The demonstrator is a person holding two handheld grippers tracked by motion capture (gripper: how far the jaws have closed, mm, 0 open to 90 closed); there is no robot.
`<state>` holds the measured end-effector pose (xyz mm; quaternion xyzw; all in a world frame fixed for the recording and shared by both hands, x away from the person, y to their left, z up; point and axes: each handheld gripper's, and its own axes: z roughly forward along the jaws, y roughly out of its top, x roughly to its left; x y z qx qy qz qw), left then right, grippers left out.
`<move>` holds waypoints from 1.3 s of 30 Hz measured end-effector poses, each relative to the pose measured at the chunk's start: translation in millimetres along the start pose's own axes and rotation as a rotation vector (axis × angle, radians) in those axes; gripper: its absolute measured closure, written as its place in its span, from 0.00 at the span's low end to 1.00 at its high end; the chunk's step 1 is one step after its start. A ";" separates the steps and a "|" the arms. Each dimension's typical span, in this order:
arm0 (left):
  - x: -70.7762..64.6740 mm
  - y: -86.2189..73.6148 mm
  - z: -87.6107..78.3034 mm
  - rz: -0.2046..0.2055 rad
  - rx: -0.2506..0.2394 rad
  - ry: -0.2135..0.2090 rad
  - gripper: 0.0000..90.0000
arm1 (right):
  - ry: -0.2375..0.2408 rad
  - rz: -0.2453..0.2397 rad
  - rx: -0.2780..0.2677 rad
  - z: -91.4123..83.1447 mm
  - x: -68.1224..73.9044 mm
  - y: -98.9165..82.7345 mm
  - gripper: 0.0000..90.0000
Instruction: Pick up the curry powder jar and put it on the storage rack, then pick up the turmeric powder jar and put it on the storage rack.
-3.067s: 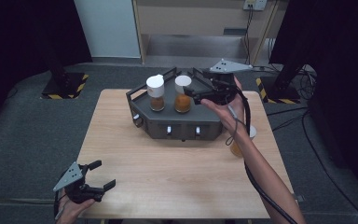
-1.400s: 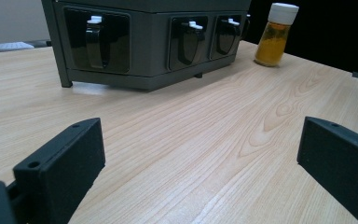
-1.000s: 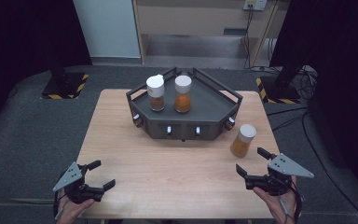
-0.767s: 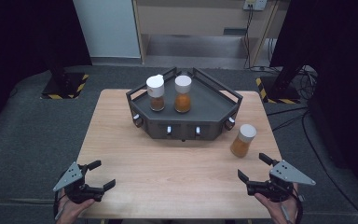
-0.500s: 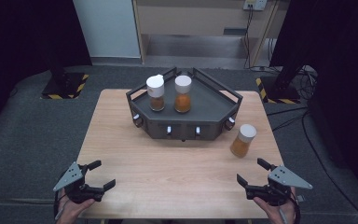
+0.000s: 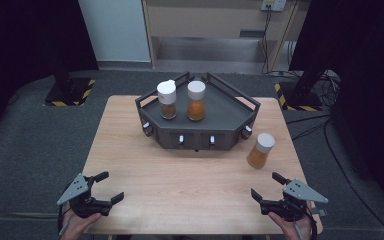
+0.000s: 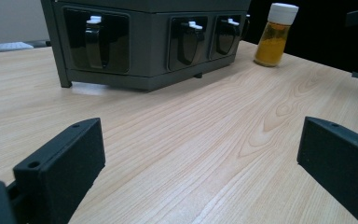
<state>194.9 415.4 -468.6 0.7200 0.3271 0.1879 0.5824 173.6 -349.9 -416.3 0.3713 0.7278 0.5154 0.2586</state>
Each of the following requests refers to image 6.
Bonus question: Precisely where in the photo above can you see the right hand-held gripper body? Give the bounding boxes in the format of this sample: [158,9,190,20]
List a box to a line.
[259,178,330,223]

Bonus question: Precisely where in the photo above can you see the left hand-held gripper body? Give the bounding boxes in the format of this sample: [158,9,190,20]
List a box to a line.
[56,172,113,220]

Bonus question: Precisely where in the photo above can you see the black corner storage rack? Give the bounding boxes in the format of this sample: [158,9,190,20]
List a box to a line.
[134,71,261,152]

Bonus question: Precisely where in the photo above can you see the spice bottle with spout cap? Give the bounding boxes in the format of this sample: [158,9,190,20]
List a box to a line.
[156,79,178,120]

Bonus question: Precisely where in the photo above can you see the spice bottle with round cap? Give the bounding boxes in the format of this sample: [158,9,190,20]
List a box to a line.
[246,132,276,170]
[186,80,207,122]

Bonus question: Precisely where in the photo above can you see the person's right hand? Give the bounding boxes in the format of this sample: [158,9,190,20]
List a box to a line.
[268,201,324,240]

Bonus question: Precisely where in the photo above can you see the person's left hand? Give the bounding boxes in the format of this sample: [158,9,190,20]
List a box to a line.
[59,209,103,240]

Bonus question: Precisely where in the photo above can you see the striped stand base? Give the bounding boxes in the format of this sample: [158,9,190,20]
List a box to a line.
[43,77,96,108]
[274,81,324,112]

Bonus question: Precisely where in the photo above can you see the dark curtain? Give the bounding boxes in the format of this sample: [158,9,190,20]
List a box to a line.
[0,0,100,148]
[288,0,384,214]

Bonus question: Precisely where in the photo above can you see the white panel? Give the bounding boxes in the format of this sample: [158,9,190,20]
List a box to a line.
[78,0,152,63]

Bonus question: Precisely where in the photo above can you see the white power outlet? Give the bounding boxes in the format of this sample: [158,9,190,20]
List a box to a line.
[260,0,288,13]

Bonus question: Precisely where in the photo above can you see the long black floor cable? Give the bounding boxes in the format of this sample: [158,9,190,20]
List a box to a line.
[322,119,384,240]

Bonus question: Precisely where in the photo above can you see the black stand post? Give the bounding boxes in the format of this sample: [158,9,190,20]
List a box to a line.
[294,56,333,98]
[48,49,75,97]

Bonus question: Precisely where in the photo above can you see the tangled black cables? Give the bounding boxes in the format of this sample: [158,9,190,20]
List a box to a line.
[315,70,342,108]

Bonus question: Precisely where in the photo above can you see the black cable from outlet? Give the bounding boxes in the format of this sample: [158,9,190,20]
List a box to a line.
[261,8,273,75]

